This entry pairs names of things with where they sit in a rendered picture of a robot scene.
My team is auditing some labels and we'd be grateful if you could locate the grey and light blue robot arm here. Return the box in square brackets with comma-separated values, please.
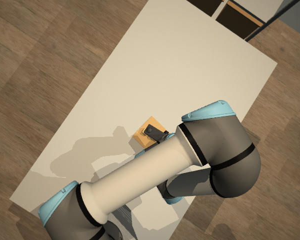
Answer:
[38, 100, 261, 240]

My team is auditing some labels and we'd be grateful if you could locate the orange mat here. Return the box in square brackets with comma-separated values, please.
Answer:
[132, 116, 167, 149]

